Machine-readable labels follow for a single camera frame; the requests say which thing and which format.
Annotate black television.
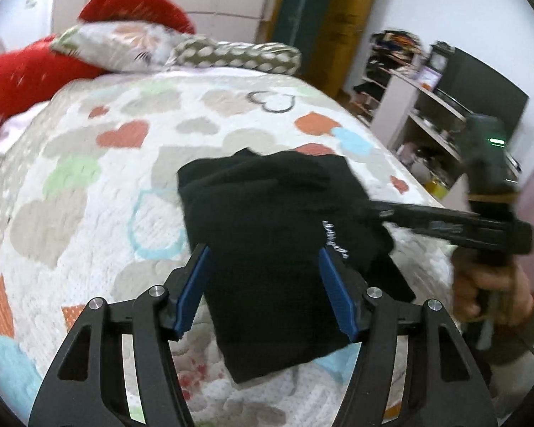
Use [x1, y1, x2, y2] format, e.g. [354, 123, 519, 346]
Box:
[436, 47, 529, 143]

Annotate black pants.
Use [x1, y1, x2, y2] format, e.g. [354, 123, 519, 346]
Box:
[177, 148, 417, 384]

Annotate white shelf unit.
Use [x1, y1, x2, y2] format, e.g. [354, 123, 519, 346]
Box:
[369, 71, 521, 201]

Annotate heart patterned quilt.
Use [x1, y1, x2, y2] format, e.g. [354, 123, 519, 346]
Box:
[0, 67, 472, 427]

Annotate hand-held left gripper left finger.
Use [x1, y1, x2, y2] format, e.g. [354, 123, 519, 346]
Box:
[28, 244, 212, 427]

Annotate person's right hand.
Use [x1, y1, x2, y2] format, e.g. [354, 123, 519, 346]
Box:
[453, 260, 534, 325]

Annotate dark ornate mantel clock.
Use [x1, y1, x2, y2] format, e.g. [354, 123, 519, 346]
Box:
[427, 41, 455, 69]

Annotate wooden door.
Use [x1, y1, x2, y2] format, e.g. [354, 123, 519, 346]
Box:
[311, 0, 383, 99]

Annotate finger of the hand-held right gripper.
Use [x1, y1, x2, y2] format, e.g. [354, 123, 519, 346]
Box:
[349, 199, 481, 243]

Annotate olive bolster with white print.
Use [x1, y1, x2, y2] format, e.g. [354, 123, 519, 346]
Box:
[164, 38, 302, 76]

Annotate floral grey pillow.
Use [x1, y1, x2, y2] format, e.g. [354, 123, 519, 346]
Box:
[49, 22, 181, 73]

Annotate red pillow with star print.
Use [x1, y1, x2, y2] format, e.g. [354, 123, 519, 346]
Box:
[0, 36, 105, 143]

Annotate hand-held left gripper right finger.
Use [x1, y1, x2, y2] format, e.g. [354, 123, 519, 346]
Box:
[318, 247, 499, 427]

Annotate red pillow with gold print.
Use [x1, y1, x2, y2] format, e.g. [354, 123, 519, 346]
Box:
[78, 0, 197, 36]

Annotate shoe rack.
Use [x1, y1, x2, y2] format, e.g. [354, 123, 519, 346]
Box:
[349, 29, 428, 121]

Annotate green door curtain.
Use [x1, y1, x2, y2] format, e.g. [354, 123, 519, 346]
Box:
[271, 0, 339, 85]

